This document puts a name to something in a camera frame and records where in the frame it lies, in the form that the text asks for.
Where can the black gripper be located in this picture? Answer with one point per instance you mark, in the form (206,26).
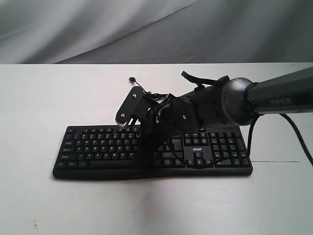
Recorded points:
(157,125)

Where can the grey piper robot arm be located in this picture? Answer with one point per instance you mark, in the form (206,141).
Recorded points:
(225,101)

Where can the black acer keyboard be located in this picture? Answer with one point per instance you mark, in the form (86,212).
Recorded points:
(107,152)

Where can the grey backdrop cloth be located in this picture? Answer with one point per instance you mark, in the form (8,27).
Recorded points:
(155,31)

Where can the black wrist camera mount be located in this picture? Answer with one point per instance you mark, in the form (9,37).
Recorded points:
(136,106)

